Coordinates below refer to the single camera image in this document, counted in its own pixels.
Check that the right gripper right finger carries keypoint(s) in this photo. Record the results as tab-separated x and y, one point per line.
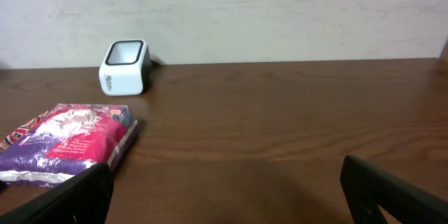
369	189

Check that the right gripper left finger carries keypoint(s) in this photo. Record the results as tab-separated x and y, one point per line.
84	198

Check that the red purple snack bag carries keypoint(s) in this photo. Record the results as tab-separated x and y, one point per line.
65	141

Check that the white barcode scanner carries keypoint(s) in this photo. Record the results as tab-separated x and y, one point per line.
125	69

